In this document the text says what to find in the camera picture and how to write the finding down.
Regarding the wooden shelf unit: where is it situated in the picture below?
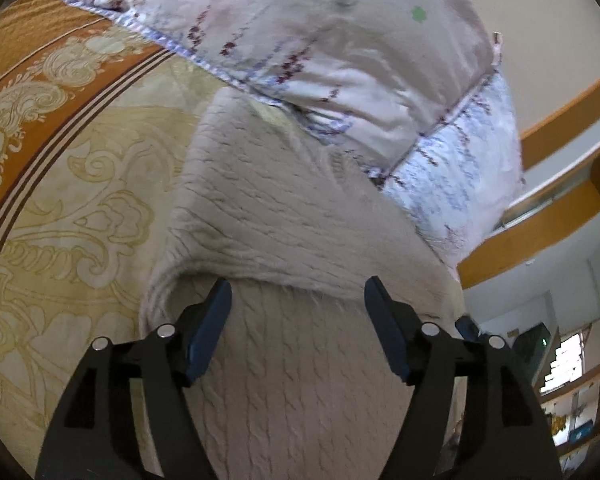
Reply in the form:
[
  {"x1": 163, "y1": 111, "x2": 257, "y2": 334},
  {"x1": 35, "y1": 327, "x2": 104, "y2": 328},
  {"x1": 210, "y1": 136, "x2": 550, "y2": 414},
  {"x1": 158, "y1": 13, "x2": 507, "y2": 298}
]
[{"x1": 540, "y1": 360, "x2": 600, "y2": 476}]

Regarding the cream cable-knit sweater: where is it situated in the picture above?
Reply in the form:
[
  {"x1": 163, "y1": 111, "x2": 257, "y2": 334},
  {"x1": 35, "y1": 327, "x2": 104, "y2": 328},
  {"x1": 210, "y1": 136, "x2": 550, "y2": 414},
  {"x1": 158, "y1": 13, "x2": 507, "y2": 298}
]
[{"x1": 139, "y1": 89, "x2": 468, "y2": 480}]

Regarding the yellow patterned bed blanket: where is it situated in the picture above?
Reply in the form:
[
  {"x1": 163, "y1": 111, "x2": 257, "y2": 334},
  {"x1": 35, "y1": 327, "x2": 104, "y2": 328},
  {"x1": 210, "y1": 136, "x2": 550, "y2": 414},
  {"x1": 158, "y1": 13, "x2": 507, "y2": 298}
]
[{"x1": 0, "y1": 0, "x2": 231, "y2": 476}]

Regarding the floral print pillow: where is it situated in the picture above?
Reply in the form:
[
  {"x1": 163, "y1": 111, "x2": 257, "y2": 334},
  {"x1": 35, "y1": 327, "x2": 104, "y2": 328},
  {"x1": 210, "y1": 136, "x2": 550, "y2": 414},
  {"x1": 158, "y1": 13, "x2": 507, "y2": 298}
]
[{"x1": 50, "y1": 0, "x2": 526, "y2": 267}]

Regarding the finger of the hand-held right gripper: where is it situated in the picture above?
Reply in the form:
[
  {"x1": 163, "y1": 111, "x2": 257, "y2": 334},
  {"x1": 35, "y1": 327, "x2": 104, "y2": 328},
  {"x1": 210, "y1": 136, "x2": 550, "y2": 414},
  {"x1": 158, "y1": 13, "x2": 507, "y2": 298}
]
[{"x1": 454, "y1": 316, "x2": 482, "y2": 342}]

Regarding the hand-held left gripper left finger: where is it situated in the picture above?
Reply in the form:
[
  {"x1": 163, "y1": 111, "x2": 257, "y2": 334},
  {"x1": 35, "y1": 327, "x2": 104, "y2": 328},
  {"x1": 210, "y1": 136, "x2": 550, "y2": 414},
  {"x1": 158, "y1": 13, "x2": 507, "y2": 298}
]
[{"x1": 35, "y1": 277, "x2": 233, "y2": 480}]

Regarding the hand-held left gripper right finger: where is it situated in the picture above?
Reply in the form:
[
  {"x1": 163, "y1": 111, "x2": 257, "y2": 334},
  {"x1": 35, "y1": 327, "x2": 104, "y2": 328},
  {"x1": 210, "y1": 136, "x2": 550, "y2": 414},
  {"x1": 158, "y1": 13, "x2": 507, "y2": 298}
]
[{"x1": 363, "y1": 276, "x2": 564, "y2": 480}]

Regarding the wooden headboard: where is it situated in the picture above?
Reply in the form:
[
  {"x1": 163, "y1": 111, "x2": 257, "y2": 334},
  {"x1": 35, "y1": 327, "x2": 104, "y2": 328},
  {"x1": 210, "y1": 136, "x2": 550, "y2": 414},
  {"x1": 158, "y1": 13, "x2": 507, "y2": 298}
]
[{"x1": 457, "y1": 62, "x2": 600, "y2": 290}]

